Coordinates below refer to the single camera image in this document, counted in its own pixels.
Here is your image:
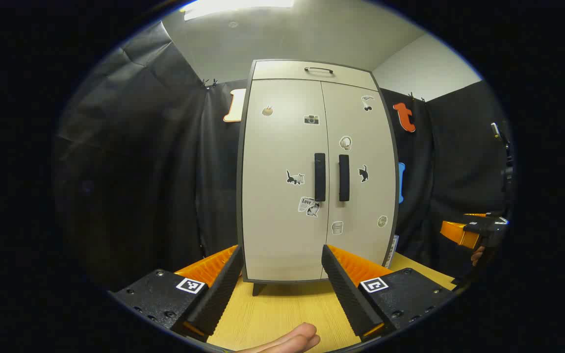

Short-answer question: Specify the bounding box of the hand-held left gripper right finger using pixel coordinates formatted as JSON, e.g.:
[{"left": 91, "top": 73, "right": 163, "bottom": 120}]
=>
[{"left": 321, "top": 244, "right": 457, "bottom": 343}]

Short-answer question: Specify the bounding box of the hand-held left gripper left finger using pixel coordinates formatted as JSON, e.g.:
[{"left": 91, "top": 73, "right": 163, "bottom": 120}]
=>
[{"left": 108, "top": 244, "right": 245, "bottom": 343}]

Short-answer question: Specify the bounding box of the beige shoe cabinet door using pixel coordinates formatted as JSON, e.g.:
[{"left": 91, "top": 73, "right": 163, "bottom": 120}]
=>
[
  {"left": 242, "top": 78, "right": 330, "bottom": 282},
  {"left": 321, "top": 81, "right": 397, "bottom": 280}
]

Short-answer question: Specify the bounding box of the beige double-door shoe cabinet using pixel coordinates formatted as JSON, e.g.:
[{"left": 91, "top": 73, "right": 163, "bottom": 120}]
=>
[{"left": 236, "top": 59, "right": 400, "bottom": 296}]

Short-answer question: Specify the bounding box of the black backdrop cloth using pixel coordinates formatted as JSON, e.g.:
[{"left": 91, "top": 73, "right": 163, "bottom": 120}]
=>
[{"left": 54, "top": 22, "right": 514, "bottom": 295}]

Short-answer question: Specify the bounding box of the ceiling light panel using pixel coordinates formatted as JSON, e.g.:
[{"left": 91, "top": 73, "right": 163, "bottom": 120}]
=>
[{"left": 182, "top": 0, "right": 295, "bottom": 21}]

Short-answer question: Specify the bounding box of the black left door handle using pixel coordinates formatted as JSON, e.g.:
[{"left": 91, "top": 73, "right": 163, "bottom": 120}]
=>
[{"left": 314, "top": 152, "right": 326, "bottom": 202}]

